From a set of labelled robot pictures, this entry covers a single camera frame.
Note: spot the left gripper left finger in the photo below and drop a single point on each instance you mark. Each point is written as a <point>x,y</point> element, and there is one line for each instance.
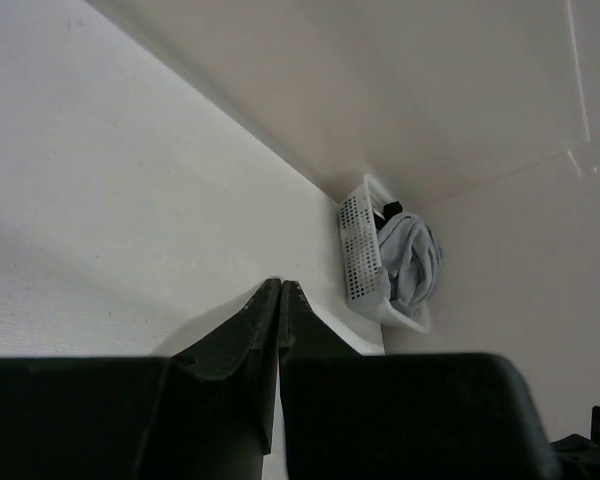
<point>203,413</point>

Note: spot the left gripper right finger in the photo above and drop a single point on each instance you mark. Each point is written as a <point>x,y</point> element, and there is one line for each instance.
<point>414,416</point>

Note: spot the white tank top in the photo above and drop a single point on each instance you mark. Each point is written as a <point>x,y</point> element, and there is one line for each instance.
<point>330,320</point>

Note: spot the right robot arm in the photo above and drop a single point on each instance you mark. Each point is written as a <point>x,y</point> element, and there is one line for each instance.
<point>579,456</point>

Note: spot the grey tank top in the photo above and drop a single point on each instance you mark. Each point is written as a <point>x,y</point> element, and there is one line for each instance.
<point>410,262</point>

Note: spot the black tank top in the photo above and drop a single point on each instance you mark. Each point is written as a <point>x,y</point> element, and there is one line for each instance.
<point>386,213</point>

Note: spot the white plastic laundry basket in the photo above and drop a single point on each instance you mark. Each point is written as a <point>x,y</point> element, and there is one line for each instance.
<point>362,261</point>

